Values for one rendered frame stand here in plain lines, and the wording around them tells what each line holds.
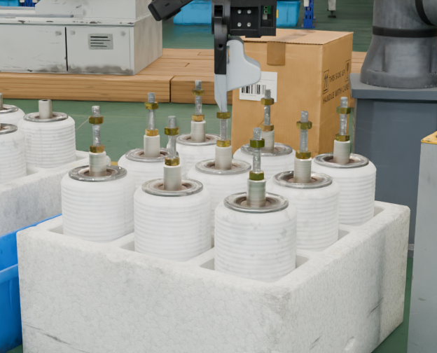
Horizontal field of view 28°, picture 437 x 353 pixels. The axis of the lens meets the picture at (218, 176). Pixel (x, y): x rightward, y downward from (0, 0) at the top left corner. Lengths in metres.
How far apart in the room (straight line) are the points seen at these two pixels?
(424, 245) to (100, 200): 0.41
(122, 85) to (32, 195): 1.65
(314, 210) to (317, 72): 1.12
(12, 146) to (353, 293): 0.59
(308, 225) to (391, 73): 0.52
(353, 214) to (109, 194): 0.33
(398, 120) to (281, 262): 0.60
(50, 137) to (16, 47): 1.73
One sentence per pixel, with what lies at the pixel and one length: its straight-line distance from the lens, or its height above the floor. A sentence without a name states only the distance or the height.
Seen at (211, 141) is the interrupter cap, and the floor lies 0.25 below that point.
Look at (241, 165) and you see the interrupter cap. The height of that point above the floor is 0.25.
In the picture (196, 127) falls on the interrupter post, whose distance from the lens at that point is 1.32.
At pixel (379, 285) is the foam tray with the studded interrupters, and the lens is 1.22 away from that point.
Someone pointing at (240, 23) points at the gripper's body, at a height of 0.44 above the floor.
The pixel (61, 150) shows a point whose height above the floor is 0.20.
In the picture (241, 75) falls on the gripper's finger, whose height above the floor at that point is 0.38.
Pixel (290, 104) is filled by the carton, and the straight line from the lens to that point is 2.21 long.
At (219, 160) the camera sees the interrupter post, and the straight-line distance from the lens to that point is 1.16.
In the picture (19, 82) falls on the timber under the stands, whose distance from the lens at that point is 3.13.
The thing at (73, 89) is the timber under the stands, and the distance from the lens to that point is 3.08.
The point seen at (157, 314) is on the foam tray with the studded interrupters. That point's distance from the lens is 1.05.
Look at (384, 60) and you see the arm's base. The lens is 1.55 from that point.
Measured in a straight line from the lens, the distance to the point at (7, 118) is 1.56.
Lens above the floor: 0.55
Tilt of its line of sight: 15 degrees down
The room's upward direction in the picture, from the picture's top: straight up
